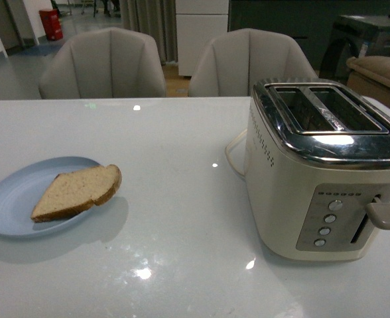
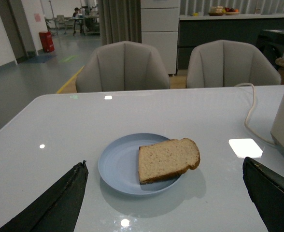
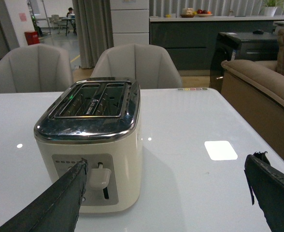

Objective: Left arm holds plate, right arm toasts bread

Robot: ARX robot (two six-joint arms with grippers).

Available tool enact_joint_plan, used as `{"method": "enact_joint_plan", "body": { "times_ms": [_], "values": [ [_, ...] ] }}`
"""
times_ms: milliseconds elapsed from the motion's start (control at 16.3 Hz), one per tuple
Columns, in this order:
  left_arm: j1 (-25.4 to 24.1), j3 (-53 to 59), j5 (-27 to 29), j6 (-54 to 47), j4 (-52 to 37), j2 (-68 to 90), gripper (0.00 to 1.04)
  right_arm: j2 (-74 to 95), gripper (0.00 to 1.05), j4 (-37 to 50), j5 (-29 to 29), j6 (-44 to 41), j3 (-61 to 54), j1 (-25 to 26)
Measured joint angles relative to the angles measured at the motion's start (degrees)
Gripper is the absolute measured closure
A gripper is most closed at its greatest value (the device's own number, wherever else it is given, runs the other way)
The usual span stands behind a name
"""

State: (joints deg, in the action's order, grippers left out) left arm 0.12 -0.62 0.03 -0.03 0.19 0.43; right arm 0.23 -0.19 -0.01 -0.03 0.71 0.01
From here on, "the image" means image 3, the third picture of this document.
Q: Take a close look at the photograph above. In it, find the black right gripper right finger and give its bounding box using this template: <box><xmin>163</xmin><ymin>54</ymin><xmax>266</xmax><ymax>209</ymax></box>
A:
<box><xmin>244</xmin><ymin>151</ymin><xmax>284</xmax><ymax>232</ymax></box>

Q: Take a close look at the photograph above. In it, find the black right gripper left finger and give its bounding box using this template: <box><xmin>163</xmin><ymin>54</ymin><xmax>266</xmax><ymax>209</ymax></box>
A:
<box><xmin>0</xmin><ymin>159</ymin><xmax>88</xmax><ymax>232</ymax></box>

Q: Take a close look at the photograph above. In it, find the cream and chrome toaster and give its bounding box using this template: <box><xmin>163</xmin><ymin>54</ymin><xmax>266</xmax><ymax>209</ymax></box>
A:
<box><xmin>34</xmin><ymin>77</ymin><xmax>143</xmax><ymax>213</ymax></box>

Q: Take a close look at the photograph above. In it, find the beige sofa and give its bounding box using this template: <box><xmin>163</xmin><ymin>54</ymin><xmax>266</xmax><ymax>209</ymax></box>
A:
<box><xmin>221</xmin><ymin>29</ymin><xmax>284</xmax><ymax>160</ymax></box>

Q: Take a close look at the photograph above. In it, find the grey chair on left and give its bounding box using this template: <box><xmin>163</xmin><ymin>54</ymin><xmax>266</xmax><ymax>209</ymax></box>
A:
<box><xmin>0</xmin><ymin>43</ymin><xmax>73</xmax><ymax>93</ymax></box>

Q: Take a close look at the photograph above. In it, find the grey chair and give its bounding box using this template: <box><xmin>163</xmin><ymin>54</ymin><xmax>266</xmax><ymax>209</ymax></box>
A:
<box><xmin>91</xmin><ymin>43</ymin><xmax>182</xmax><ymax>89</ymax></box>
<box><xmin>0</xmin><ymin>43</ymin><xmax>73</xmax><ymax>93</ymax></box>

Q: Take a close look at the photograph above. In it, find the black side table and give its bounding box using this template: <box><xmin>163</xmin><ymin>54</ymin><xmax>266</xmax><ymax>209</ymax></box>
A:
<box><xmin>209</xmin><ymin>32</ymin><xmax>279</xmax><ymax>92</ymax></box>

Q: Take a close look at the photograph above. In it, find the black computer mouse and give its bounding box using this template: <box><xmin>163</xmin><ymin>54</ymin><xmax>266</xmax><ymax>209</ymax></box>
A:
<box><xmin>253</xmin><ymin>29</ymin><xmax>264</xmax><ymax>35</ymax></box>

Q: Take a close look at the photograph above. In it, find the grey chair on right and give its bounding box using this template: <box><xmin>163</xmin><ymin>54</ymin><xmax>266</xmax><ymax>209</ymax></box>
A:
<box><xmin>91</xmin><ymin>43</ymin><xmax>182</xmax><ymax>89</ymax></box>

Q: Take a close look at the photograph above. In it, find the dark grey kitchen counter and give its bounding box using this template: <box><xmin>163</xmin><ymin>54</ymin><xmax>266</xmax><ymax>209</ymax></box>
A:
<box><xmin>150</xmin><ymin>15</ymin><xmax>284</xmax><ymax>71</ymax></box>

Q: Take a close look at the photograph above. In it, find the white potted plant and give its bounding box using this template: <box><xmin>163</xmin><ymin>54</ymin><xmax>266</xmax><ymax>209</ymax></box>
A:
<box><xmin>261</xmin><ymin>0</ymin><xmax>284</xmax><ymax>16</ymax></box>

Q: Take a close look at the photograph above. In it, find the fruit bowl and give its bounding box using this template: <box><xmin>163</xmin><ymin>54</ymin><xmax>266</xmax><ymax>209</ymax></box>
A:
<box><xmin>197</xmin><ymin>9</ymin><xmax>213</xmax><ymax>17</ymax></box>

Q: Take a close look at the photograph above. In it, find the grey curtain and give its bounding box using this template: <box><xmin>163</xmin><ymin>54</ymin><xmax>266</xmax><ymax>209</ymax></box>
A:
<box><xmin>72</xmin><ymin>0</ymin><xmax>114</xmax><ymax>69</ymax></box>

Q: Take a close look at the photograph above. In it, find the seated person in background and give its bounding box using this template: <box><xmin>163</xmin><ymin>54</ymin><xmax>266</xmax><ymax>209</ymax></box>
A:
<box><xmin>67</xmin><ymin>7</ymin><xmax>77</xmax><ymax>34</ymax></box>

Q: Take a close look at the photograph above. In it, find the wooden basket on counter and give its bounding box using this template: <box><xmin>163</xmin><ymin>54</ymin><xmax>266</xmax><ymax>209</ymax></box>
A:
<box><xmin>180</xmin><ymin>8</ymin><xmax>195</xmax><ymax>18</ymax></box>

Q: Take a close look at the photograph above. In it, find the white drawer cabinet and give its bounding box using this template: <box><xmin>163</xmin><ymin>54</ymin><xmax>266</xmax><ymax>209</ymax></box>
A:
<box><xmin>110</xmin><ymin>0</ymin><xmax>149</xmax><ymax>46</ymax></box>

